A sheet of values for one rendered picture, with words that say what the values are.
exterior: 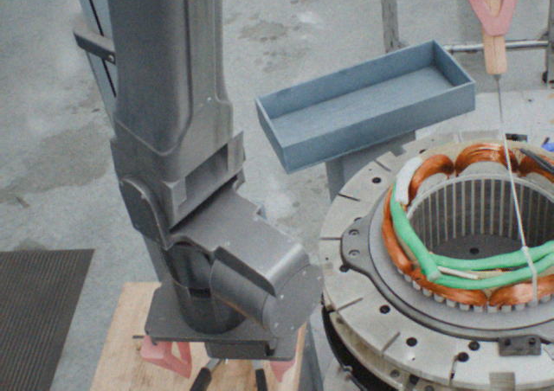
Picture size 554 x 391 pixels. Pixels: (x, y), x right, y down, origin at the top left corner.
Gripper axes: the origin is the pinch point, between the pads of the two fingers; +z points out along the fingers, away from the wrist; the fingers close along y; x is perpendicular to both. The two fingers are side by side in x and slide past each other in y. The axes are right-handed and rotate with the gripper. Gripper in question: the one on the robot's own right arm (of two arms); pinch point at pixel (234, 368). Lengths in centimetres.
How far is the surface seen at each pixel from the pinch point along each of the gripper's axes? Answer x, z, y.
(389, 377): 1.4, 2.6, 13.4
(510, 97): 75, 31, 31
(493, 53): 14.4, -22.9, 21.7
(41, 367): 71, 111, -76
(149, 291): 10.7, 3.0, -10.8
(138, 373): 1.0, 2.9, -9.6
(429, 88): 47, 6, 17
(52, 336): 80, 111, -76
